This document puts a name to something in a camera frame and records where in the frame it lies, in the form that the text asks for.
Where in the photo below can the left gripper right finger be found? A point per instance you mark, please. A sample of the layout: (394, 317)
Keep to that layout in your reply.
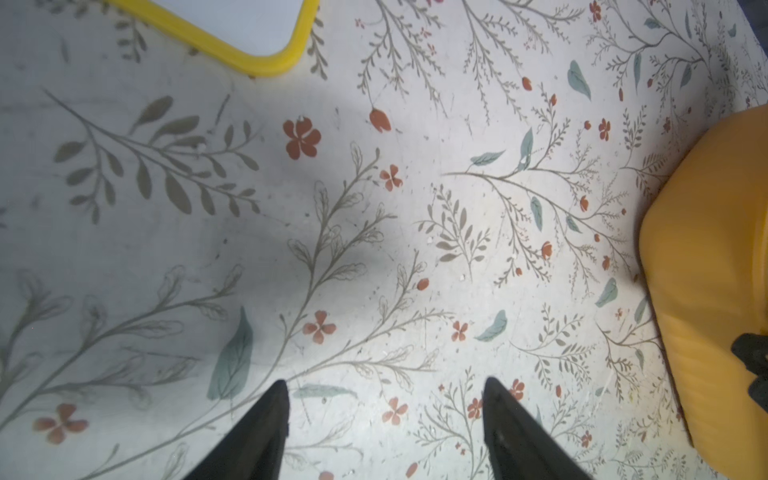
(518, 447)

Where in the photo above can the yellow plastic storage box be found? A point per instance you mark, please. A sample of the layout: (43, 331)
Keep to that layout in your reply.
(703, 249)

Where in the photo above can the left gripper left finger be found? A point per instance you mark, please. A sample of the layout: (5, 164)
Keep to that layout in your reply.
(254, 448)

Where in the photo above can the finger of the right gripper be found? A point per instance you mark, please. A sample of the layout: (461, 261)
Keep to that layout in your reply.
(751, 350)

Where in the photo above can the floral table mat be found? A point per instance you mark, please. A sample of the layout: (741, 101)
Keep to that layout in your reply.
(437, 193)

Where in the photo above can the back left whiteboard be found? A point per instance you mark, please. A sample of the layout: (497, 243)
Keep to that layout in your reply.
(259, 38)

